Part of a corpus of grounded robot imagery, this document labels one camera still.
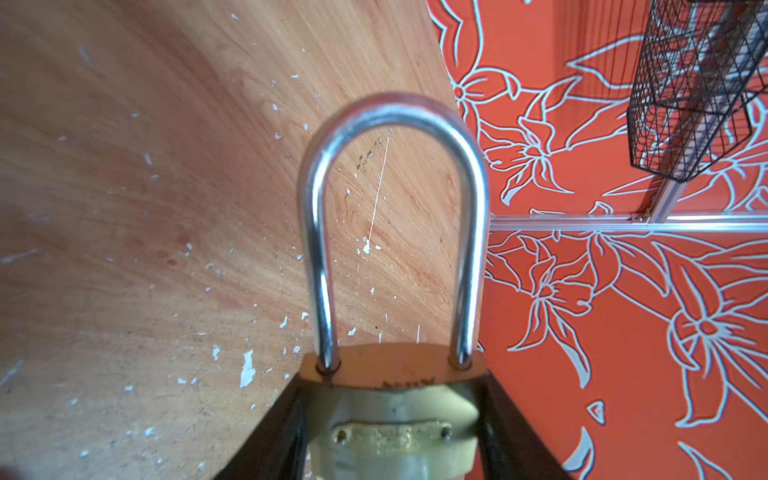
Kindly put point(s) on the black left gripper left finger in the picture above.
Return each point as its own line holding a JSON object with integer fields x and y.
{"x": 277, "y": 447}

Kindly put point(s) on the black wire wall basket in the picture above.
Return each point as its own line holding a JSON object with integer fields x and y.
{"x": 698, "y": 69}

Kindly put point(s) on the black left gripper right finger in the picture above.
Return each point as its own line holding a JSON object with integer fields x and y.
{"x": 508, "y": 445}

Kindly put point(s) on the brass padlock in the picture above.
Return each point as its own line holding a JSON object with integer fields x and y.
{"x": 393, "y": 410}

